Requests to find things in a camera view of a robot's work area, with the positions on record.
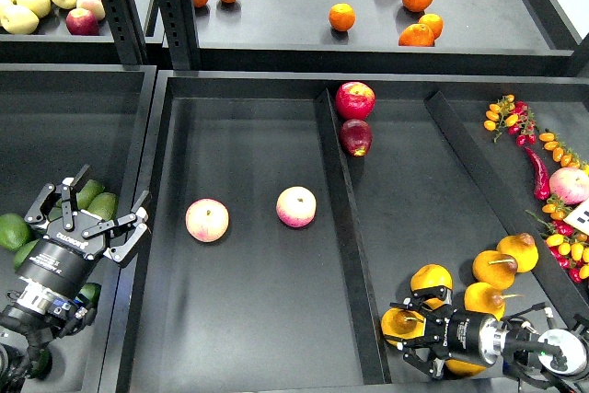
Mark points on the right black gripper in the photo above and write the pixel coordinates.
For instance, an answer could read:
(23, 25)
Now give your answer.
(465, 336)

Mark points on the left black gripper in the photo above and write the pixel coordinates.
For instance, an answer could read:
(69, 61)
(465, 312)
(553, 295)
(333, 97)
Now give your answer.
(62, 255)

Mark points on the dark green avocado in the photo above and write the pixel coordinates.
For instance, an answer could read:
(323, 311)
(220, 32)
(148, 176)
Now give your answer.
(89, 294)
(42, 366)

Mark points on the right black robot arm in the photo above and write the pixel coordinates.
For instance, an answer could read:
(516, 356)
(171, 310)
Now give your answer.
(556, 357)

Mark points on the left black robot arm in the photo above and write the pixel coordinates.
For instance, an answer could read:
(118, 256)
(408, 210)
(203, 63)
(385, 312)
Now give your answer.
(52, 304)

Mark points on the light green avocado beside top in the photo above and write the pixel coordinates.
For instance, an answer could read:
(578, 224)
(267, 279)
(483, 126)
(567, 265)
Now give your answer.
(104, 205)

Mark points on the green avocado lower pile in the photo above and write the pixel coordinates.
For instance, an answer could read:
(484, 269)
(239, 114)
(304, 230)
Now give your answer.
(22, 253)

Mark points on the light green avocado far left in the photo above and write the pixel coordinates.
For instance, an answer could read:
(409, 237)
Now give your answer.
(14, 231)

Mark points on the yellow pear with stem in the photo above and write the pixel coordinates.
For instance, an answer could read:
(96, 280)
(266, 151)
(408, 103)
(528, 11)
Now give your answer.
(495, 268)

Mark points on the yellow pear with brown top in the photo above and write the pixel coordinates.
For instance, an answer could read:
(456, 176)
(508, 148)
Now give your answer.
(523, 248)

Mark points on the black left tray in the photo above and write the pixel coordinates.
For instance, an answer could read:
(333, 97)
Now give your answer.
(55, 118)

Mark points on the pink apple left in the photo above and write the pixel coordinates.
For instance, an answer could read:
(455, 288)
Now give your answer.
(207, 220)

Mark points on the pink apple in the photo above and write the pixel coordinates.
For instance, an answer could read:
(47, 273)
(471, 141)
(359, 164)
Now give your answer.
(296, 206)
(207, 220)

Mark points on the cherry tomato bunch lower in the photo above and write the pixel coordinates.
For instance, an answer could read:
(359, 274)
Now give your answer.
(567, 244)

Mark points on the pink apple centre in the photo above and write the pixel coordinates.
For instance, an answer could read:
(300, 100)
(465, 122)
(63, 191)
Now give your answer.
(296, 206)

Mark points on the black divided middle tray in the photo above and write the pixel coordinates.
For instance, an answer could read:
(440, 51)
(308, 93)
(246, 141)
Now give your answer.
(271, 308)

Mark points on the red chili pepper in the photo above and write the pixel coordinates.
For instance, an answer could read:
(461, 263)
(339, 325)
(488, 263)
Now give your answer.
(541, 177)

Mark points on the white label card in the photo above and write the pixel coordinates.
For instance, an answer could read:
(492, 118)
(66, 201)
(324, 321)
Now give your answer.
(579, 217)

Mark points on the red apple on left shelf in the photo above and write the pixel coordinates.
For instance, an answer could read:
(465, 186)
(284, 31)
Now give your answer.
(82, 22)

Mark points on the pink apple right tray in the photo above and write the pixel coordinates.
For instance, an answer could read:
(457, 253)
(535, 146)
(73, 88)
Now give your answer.
(570, 185)

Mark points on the dark red apple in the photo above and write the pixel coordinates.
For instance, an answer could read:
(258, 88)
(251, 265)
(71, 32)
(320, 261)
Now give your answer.
(356, 137)

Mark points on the pale yellow apple front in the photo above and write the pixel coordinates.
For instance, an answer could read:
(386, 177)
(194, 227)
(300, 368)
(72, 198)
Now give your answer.
(19, 20)

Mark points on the orange cherry tomato bunch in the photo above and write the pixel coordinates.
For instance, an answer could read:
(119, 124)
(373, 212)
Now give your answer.
(562, 154)

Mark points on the pink peach on shelf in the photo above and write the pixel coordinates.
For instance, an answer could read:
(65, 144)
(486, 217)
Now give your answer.
(94, 6)

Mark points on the pale yellow apple middle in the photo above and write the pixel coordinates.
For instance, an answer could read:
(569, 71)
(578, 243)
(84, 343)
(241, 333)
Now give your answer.
(41, 8)

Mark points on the cherry tomato bunch upper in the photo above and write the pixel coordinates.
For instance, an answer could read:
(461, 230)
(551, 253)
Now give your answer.
(508, 115)

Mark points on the bright red apple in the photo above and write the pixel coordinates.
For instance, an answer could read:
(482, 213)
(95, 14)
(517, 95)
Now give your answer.
(354, 100)

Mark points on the orange on shelf front right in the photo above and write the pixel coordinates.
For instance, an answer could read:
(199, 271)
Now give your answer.
(418, 35)

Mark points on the black shelf upright post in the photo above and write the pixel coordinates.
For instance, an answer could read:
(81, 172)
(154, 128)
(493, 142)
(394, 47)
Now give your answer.
(126, 31)

